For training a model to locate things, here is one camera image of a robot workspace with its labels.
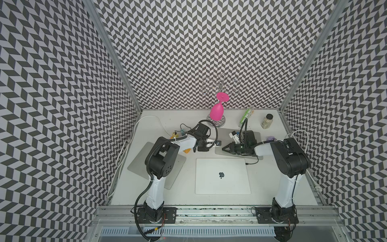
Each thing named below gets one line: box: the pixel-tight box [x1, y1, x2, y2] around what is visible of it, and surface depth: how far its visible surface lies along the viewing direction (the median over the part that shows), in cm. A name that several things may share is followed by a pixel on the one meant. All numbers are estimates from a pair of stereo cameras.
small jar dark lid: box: [260, 113, 274, 130], surface depth 104 cm
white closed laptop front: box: [195, 157, 251, 196], surface depth 86 cm
